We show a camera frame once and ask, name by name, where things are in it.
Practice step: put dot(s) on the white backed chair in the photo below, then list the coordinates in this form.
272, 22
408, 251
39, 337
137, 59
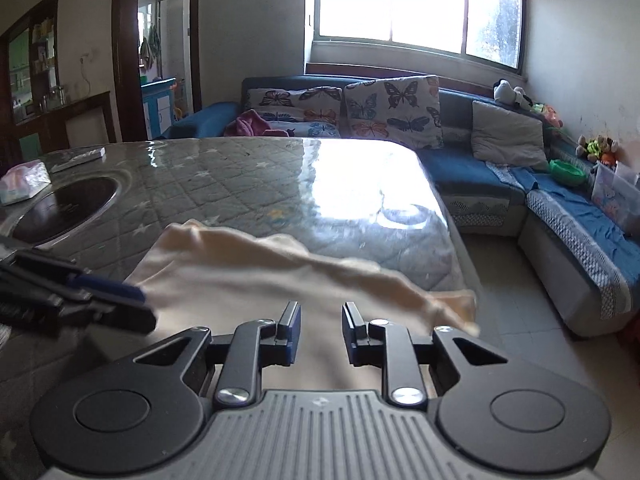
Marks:
87, 127

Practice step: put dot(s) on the grey cushion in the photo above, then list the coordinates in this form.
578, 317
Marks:
507, 135

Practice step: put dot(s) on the dark wooden door frame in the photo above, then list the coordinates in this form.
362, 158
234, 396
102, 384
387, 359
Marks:
121, 60

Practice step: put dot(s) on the blue corner sofa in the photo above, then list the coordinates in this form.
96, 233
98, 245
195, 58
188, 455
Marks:
450, 165

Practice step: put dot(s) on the panda plush toy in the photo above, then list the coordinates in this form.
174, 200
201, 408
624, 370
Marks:
507, 92

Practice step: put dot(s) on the blue cabinet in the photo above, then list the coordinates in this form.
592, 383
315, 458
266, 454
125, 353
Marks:
155, 105

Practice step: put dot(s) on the round black cooktop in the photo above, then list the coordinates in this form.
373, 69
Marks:
70, 207

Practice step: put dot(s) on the green bowl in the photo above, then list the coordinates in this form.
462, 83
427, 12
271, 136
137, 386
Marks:
567, 172

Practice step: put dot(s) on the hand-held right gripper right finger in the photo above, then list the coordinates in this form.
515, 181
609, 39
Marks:
352, 352

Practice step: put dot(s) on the white remote control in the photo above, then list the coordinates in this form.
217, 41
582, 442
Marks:
80, 159

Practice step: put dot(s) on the hanging clothes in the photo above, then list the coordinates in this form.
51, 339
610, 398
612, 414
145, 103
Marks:
150, 47

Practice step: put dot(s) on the clear plastic storage box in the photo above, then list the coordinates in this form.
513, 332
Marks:
615, 200

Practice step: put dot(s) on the cream garment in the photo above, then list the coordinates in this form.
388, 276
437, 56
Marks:
280, 280

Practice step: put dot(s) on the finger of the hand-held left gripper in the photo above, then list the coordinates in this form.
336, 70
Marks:
125, 320
115, 292

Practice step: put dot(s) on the dark wooden cabinet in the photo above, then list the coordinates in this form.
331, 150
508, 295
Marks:
45, 130

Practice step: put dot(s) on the square butterfly print cushion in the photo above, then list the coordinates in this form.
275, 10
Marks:
395, 110

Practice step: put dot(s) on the small plush toys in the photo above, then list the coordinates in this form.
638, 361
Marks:
597, 150

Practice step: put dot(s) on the pink and green toy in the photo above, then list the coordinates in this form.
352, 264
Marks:
548, 115

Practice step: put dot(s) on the pink tissue pack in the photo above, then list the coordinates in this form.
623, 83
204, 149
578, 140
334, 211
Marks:
22, 182

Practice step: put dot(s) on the pink cloth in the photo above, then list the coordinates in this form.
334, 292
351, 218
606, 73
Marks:
250, 125

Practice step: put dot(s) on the window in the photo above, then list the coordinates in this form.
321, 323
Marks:
390, 0

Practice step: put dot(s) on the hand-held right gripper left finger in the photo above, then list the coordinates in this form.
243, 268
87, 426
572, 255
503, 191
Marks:
295, 335

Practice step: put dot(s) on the long butterfly print cushion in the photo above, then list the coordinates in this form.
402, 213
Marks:
290, 102

